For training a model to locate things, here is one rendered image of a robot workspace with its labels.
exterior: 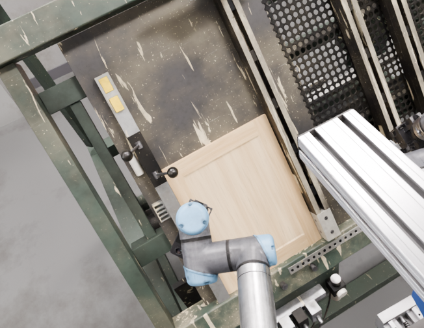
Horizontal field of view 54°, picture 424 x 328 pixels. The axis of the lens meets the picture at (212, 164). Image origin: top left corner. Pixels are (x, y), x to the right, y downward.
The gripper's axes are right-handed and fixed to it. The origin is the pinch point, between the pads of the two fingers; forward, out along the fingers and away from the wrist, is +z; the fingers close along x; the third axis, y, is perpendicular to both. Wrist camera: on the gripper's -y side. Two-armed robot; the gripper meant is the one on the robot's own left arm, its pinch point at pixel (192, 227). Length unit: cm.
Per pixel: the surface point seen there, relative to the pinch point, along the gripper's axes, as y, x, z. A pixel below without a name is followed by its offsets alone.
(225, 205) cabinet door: 12.5, -7.3, 26.4
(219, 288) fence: -17.0, -18.0, 33.9
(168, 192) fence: 7.6, 13.3, 17.4
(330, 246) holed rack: 15, -53, 38
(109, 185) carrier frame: 2, 53, 97
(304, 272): 2, -47, 39
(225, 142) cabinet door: 33.1, 1.8, 18.4
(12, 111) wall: 32, 217, 274
